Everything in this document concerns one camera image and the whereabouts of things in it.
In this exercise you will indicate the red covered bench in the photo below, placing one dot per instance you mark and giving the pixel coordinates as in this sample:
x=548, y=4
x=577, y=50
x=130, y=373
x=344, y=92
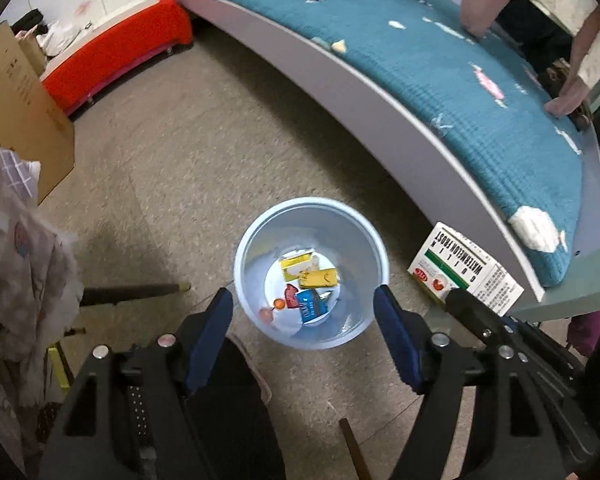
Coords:
x=130, y=38

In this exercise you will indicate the large brown cardboard box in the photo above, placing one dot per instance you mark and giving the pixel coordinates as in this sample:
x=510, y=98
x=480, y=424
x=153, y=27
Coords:
x=31, y=123

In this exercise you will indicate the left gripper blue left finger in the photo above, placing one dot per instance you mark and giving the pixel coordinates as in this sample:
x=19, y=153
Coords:
x=204, y=351

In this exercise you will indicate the grey checkered table cloth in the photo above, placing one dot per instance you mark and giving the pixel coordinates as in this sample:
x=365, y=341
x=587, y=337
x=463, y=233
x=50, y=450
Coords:
x=19, y=178

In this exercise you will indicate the teal quilted bed mattress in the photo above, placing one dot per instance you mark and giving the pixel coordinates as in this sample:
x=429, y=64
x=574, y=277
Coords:
x=479, y=98

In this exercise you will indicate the white green watermelon frost box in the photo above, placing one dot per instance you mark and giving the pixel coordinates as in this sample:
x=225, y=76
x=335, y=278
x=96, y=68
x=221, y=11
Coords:
x=449, y=260

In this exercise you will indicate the floral fuzzy blanket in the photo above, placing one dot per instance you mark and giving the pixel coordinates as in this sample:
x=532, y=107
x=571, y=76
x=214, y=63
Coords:
x=40, y=291

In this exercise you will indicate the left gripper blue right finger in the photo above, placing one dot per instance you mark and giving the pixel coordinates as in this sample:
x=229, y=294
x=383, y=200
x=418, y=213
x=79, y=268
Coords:
x=404, y=335

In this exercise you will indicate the light blue trash bin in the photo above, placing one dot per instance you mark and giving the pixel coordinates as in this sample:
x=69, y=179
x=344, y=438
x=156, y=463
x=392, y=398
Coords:
x=306, y=270

